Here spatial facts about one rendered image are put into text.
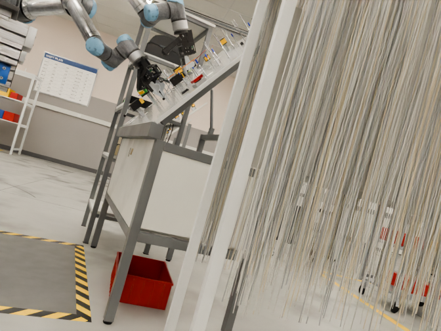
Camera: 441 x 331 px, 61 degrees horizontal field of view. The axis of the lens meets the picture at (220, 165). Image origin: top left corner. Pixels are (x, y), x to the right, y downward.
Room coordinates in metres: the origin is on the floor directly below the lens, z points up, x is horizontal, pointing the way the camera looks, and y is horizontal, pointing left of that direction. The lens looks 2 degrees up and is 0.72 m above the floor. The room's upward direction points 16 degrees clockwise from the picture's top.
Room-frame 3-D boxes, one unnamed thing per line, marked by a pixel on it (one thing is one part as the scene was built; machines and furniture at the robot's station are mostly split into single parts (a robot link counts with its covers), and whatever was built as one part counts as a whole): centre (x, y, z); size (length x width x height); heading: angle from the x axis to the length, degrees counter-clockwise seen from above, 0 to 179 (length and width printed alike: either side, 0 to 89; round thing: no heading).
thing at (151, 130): (2.10, 0.52, 0.83); 1.18 x 0.06 x 0.06; 22
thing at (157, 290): (2.03, 0.25, 0.07); 0.39 x 0.29 x 0.14; 15
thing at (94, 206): (3.04, 0.68, 0.92); 0.61 x 0.51 x 1.85; 22
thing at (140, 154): (1.86, 0.40, 0.60); 0.55 x 0.03 x 0.39; 22
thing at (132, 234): (2.22, 0.23, 0.40); 1.18 x 0.60 x 0.80; 22
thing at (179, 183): (2.22, 0.23, 0.60); 1.17 x 0.58 x 0.40; 22
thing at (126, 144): (2.37, 0.61, 0.60); 0.55 x 0.02 x 0.39; 22
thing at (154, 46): (2.93, 0.69, 1.56); 0.30 x 0.23 x 0.19; 114
